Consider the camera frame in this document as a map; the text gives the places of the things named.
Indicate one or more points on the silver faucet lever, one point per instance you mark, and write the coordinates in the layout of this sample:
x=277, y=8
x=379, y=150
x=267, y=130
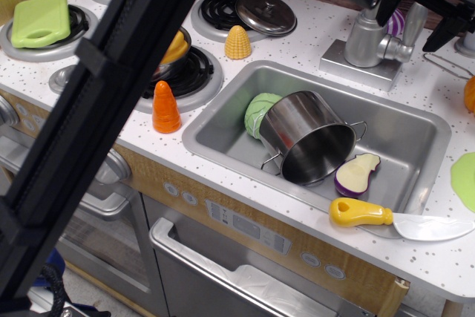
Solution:
x=414, y=23

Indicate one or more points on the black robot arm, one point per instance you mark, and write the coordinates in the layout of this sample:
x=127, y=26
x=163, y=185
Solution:
x=94, y=112

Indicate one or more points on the purple striped toy onion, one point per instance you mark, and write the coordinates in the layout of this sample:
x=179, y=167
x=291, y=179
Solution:
x=395, y=24

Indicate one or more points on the silver toy faucet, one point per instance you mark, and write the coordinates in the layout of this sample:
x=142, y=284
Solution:
x=370, y=56

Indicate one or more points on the orange toy fruit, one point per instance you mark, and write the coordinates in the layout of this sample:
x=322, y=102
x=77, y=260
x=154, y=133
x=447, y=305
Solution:
x=469, y=94

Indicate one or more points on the silver sink basin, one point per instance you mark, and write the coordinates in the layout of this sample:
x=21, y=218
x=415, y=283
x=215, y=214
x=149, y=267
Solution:
x=411, y=143

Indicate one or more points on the steel pot lid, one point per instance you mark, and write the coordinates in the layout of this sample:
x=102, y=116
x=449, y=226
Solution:
x=269, y=17

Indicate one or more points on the light green toy plate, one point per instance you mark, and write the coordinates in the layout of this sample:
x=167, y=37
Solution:
x=462, y=179

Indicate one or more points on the steel pot in sink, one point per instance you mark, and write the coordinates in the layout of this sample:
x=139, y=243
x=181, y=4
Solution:
x=306, y=139

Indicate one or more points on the purple toy eggplant half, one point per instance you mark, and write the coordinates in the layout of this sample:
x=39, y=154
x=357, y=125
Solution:
x=352, y=179

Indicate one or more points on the yellow toy corn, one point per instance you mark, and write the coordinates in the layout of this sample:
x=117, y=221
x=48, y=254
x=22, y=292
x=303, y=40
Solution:
x=237, y=44

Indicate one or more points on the green toy cabbage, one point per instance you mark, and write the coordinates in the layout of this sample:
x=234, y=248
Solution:
x=257, y=110

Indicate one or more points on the black front right burner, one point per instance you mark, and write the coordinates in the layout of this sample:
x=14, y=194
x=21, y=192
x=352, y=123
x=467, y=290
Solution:
x=196, y=83

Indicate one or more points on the yellow toy bell pepper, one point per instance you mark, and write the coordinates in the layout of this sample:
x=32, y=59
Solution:
x=177, y=49

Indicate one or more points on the small steel bowl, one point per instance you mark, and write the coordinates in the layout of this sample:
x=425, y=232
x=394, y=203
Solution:
x=167, y=71

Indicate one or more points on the orange toy carrot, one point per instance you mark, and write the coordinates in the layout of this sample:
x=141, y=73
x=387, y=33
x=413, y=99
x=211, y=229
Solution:
x=165, y=114

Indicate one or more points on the black left burner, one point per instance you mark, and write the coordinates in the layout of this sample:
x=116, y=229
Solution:
x=83, y=23

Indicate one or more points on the silver dishwasher door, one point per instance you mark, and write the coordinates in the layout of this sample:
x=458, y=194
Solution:
x=204, y=273

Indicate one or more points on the silver oven dial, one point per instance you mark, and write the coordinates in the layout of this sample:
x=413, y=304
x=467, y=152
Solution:
x=114, y=169

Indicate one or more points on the silver stove knob front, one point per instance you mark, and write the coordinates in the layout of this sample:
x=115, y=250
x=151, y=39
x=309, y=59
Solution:
x=59, y=79

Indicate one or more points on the green toy cutting board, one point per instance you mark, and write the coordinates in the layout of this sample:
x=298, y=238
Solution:
x=39, y=23

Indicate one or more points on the silver oven door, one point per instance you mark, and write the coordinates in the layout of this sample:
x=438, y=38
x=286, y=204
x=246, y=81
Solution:
x=106, y=241

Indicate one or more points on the silver dial left edge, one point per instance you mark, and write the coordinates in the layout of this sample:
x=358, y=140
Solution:
x=8, y=114

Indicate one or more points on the wire utensil handle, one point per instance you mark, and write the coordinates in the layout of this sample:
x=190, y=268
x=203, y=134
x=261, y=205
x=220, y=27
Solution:
x=448, y=66

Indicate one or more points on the grey post right edge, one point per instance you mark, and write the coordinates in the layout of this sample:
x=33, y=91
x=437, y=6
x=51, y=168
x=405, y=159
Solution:
x=466, y=45

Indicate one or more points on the yellow handled toy knife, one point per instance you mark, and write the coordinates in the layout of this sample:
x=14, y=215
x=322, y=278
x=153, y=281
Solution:
x=349, y=212

